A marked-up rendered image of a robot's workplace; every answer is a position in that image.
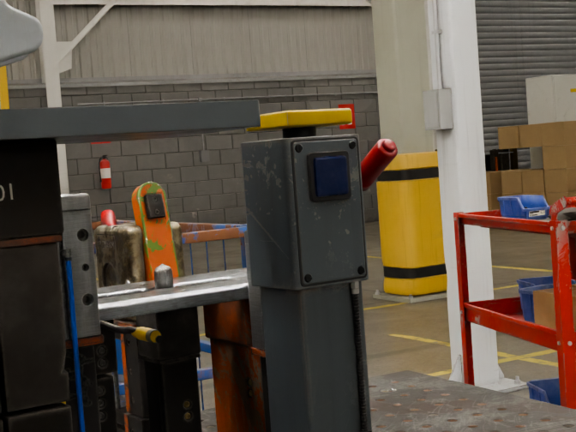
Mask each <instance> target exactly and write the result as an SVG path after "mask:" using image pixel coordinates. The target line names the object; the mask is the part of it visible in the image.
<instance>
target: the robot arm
mask: <svg viewBox="0 0 576 432"><path fill-rule="evenodd" d="M43 36H44V34H43V29H42V26H41V24H40V22H39V20H38V19H37V18H35V17H34V16H31V15H29V14H27V13H24V12H22V11H20V10H18V9H15V8H13V7H11V6H10V5H8V4H7V2H6V1H5V0H0V67H2V66H6V65H9V64H12V63H17V62H20V61H21V60H23V59H25V58H26V57H27V56H28V54H29V53H32V52H34V51H36V50H37V49H38V48H39V47H40V45H41V44H42V41H43Z"/></svg>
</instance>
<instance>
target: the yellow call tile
mask: <svg viewBox="0 0 576 432"><path fill-rule="evenodd" d="M260 117H261V126H260V127H254V128H247V130H248V131H249V132H254V131H269V130H282V132H283V139H284V138H296V137H310V136H316V128H320V127H326V126H334V125H342V124H349V123H351V122H352V114H351V109H349V108H339V109H320V110H300V111H280V112H274V113H268V114H261V115H260Z"/></svg>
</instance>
